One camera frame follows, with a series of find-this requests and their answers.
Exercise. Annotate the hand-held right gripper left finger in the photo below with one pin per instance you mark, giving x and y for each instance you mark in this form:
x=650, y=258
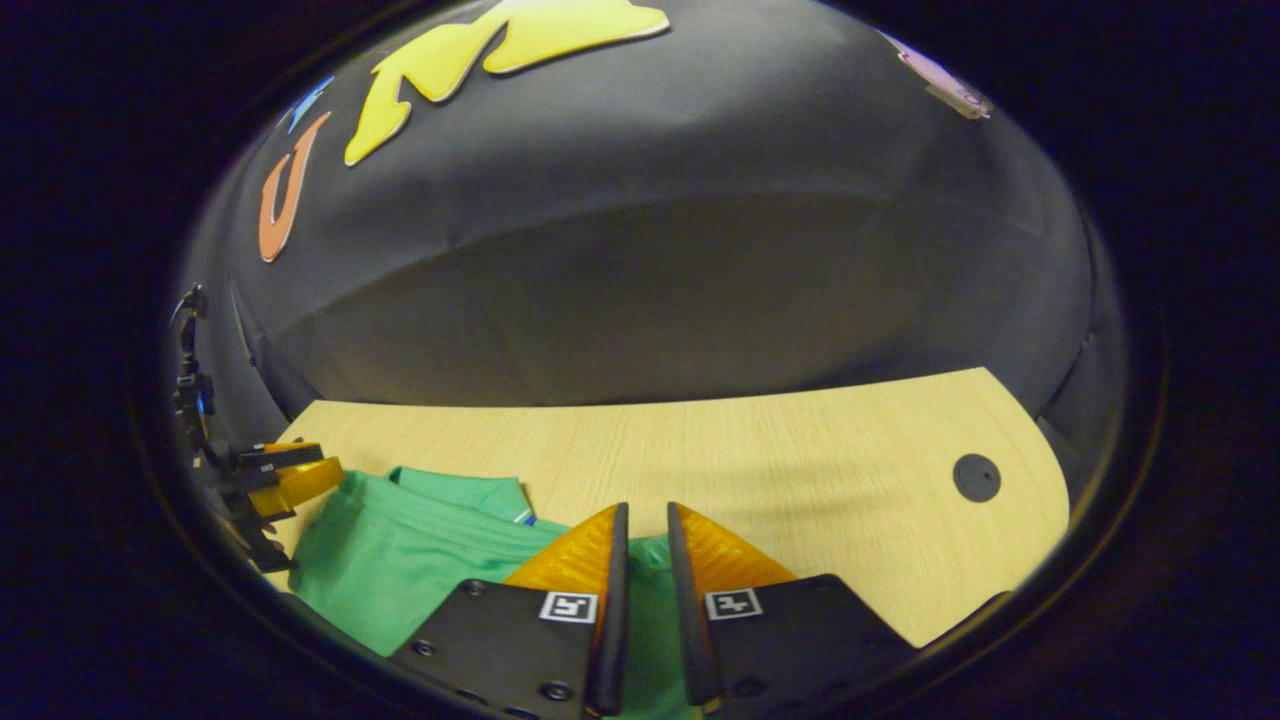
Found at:
x=612, y=640

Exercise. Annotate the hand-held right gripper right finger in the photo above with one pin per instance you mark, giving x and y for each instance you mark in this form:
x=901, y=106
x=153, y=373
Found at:
x=690, y=640

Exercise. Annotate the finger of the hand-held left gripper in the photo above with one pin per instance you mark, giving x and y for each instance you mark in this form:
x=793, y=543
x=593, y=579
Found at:
x=280, y=462

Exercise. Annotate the green T-shirt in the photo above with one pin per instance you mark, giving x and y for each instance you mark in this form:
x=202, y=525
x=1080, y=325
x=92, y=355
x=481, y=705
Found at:
x=400, y=560

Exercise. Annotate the black table grommet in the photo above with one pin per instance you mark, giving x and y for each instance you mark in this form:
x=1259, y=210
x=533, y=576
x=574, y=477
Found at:
x=976, y=477

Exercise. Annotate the black backdrop cloth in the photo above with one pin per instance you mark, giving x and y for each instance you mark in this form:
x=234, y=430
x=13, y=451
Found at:
x=650, y=250

